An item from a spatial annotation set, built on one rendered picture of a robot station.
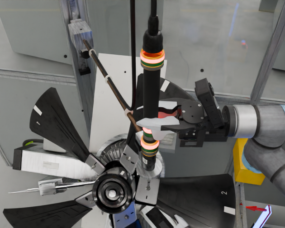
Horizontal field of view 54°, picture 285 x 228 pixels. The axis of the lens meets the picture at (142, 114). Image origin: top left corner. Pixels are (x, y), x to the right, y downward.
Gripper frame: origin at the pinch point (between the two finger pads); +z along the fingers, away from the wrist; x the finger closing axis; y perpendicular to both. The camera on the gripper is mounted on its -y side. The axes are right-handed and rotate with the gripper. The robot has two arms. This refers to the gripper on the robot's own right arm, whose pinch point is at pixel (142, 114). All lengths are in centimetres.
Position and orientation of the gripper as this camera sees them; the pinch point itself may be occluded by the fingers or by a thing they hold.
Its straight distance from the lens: 61.5
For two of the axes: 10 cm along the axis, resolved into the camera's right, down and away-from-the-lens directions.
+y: 0.0, 7.2, 7.0
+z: -10.0, -0.1, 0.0
